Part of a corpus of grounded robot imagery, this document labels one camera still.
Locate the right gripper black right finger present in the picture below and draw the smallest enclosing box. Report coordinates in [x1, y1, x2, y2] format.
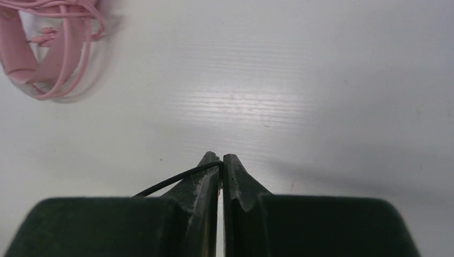
[223, 154, 420, 256]

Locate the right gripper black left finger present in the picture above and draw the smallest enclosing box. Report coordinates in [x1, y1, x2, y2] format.
[5, 152, 220, 256]

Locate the black on-ear headphones with cable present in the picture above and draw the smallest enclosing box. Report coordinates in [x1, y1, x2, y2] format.
[134, 160, 223, 197]

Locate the pink over-ear headphones with cable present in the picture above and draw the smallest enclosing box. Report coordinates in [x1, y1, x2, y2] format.
[1, 1, 105, 101]

